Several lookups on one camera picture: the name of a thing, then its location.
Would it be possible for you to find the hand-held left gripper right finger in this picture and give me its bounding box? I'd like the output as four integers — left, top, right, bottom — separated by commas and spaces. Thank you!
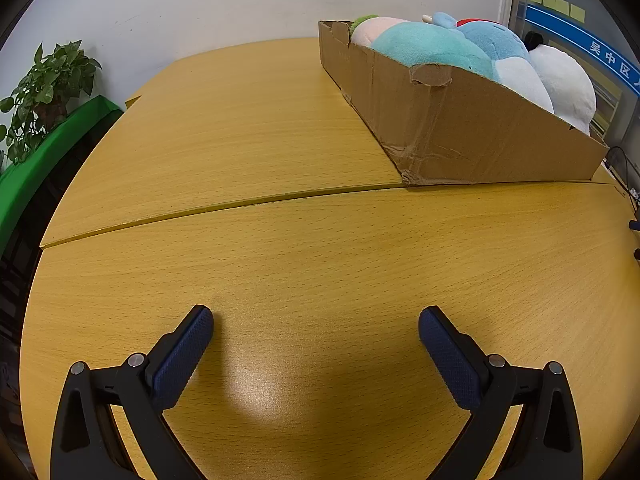
418, 305, 585, 480

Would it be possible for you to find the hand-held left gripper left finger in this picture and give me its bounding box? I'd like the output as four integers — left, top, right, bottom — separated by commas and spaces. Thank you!
50, 304, 216, 480

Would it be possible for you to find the brown cardboard box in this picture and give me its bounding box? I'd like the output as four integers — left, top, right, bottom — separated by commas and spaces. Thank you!
318, 20, 610, 187

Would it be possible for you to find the white panda plush toy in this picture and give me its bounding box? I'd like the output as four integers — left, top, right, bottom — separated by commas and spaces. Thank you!
525, 31, 597, 135

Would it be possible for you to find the green potted plant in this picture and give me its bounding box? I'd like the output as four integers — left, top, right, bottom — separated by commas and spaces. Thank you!
0, 40, 103, 166

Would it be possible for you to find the teal plush toy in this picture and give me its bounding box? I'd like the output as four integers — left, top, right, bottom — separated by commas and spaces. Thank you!
371, 21, 496, 81

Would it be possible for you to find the light blue plush toy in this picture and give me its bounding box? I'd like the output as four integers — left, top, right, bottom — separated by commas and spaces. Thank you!
422, 11, 555, 113

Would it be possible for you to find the pale pink plush toy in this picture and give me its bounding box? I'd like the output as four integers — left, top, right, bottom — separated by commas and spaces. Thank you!
350, 14, 412, 50

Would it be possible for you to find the black cable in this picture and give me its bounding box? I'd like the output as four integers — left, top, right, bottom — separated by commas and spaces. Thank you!
604, 146, 640, 198

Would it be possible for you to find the blue wall notice board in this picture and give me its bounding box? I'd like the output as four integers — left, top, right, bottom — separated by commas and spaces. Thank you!
515, 0, 640, 161

